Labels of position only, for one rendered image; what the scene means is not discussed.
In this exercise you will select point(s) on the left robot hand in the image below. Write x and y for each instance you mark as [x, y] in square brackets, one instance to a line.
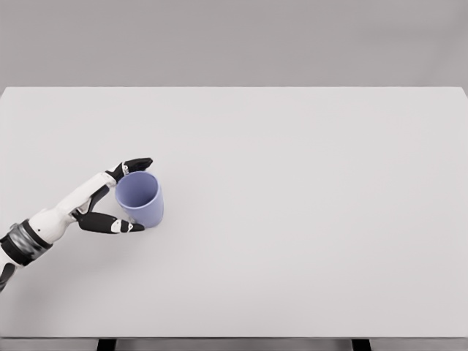
[78, 199]

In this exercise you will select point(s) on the lavender blue cup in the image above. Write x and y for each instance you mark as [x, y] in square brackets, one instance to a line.
[143, 199]

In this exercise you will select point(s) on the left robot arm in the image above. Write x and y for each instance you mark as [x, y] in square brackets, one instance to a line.
[34, 228]

